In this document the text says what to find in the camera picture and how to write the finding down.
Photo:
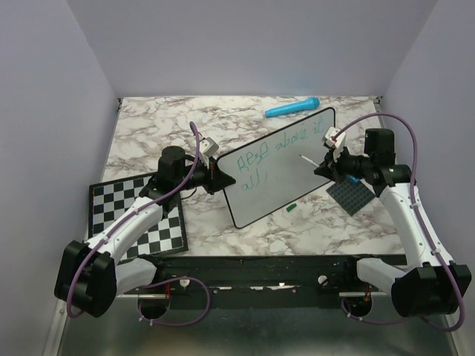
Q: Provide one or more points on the green marker cap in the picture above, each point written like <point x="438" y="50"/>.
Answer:
<point x="291" y="207"/>

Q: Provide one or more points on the grey lego baseplate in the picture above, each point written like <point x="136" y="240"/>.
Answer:
<point x="351" y="196"/>

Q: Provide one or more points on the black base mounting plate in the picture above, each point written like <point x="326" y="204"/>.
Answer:
<point x="256" y="282"/>

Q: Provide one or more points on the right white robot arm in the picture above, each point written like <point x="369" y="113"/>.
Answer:
<point x="433" y="282"/>

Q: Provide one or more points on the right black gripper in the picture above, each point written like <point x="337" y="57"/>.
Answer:
<point x="331" y="167"/>

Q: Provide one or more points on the black white checkerboard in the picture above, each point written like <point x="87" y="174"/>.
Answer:
<point x="107" y="201"/>

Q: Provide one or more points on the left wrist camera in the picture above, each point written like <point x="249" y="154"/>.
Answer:
<point x="208" y="147"/>

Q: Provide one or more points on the green whiteboard marker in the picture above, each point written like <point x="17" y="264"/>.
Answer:
<point x="309" y="160"/>

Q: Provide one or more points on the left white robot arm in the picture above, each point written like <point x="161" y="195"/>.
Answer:
<point x="90" y="275"/>

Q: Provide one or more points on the blue toy microphone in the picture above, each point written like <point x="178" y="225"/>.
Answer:
<point x="305" y="105"/>

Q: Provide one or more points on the black framed whiteboard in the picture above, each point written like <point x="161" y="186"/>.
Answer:
<point x="269" y="172"/>

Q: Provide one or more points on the blue lego brick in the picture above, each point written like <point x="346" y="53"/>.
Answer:
<point x="354" y="180"/>

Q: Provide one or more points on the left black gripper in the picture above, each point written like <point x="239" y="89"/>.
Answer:
<point x="216" y="179"/>

